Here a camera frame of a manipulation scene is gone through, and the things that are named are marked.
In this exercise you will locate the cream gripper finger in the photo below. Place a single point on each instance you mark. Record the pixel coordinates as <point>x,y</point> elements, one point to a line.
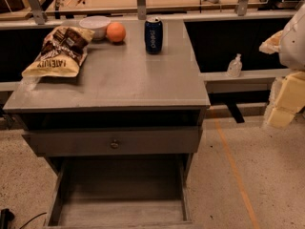
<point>287,98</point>
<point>271,45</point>

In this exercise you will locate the blue pepsi can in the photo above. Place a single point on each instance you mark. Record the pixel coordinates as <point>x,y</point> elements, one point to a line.
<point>153,34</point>

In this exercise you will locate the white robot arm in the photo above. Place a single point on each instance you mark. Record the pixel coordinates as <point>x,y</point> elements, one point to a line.
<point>292,43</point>

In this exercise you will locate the grey upper drawer with knob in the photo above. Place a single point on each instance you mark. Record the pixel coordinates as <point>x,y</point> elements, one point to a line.
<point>103,142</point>

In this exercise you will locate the open grey middle drawer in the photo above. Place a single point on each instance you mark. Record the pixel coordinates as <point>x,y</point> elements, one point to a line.
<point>121,192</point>

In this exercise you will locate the grey drawer cabinet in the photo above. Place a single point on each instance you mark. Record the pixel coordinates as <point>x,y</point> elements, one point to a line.
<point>119,87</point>

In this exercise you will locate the clear sanitizer pump bottle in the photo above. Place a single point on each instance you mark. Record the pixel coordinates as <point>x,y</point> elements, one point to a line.
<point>235,66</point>

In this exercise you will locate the orange fruit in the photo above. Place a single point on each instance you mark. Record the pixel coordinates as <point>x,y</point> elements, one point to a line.
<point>116,32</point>

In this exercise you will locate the white plastic bowl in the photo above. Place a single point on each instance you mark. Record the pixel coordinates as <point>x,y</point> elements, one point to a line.
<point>98,24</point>

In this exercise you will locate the yellow brown chip bag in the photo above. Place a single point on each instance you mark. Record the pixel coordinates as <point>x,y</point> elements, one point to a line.
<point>63,52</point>

